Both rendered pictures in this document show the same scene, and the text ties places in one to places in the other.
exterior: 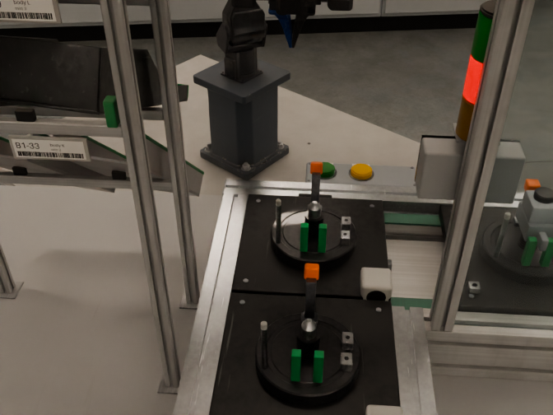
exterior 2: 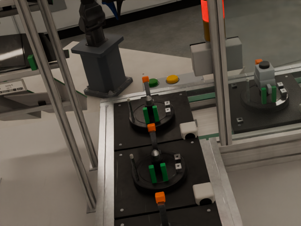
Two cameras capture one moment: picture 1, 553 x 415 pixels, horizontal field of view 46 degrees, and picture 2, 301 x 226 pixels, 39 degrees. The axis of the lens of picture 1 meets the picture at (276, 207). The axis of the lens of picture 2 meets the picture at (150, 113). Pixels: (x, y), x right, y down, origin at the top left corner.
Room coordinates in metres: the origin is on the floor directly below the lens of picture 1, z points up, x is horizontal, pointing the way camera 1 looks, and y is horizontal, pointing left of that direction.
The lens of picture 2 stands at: (-0.24, -0.02, 1.72)
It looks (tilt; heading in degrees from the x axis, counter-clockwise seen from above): 35 degrees down; 358
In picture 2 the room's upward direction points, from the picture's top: 12 degrees counter-clockwise
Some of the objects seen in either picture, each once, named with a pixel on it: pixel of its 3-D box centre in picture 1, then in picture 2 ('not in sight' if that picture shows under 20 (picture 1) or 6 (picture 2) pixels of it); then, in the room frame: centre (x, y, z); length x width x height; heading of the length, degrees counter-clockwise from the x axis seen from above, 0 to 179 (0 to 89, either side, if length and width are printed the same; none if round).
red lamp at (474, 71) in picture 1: (489, 77); (212, 7); (0.67, -0.24, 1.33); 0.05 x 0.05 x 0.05
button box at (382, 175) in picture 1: (360, 186); (173, 87); (1.01, -0.16, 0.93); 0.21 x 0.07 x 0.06; 86
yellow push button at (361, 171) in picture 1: (361, 173); (172, 80); (1.01, -0.16, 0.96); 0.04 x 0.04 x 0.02
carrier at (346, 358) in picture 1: (308, 340); (157, 162); (0.56, -0.04, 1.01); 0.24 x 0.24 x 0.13; 86
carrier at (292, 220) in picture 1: (313, 221); (150, 106); (0.80, -0.06, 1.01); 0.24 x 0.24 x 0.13; 86
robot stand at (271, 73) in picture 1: (243, 115); (103, 65); (1.23, 0.07, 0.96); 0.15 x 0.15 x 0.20; 50
